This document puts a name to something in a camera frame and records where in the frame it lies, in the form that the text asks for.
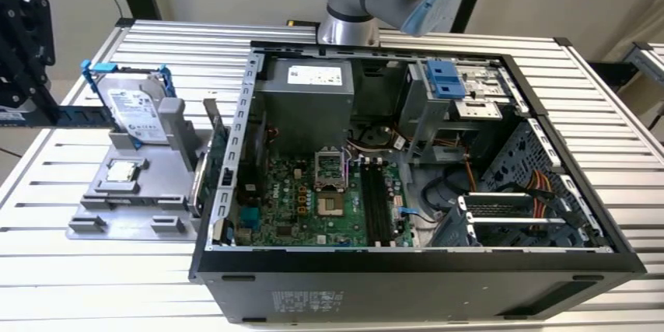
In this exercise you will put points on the hard disk with blue carrier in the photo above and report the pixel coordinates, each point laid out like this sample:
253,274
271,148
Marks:
132,106

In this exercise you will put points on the green motherboard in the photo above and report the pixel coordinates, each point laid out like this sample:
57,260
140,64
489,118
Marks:
332,231

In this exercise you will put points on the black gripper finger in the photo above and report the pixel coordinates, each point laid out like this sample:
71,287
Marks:
39,95

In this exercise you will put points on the metal slat side table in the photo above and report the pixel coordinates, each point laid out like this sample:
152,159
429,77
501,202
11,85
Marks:
648,56

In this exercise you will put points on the silver CPU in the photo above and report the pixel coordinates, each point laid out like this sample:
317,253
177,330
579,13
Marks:
121,170

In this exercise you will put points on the blue plastic drive latch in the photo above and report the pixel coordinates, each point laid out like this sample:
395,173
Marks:
443,79

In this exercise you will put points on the metal mesh disk bay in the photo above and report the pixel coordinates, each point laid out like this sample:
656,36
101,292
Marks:
497,201

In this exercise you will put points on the grey power supply unit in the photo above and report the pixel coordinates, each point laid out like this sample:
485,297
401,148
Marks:
305,114

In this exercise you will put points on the blue RAM stick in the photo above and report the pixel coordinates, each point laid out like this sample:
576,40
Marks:
85,116

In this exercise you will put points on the green graphics card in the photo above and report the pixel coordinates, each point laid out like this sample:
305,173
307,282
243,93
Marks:
217,161

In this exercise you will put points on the metal locking lever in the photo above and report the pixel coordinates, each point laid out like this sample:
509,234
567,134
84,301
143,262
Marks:
345,174

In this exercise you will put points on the yellow black plug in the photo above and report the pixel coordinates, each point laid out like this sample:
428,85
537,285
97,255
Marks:
292,23

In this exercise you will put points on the black PC case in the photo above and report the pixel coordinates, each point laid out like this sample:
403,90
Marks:
363,289

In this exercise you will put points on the grey parts rack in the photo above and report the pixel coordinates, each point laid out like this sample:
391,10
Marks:
163,176

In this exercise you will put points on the CPU socket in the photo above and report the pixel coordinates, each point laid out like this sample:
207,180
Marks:
332,204

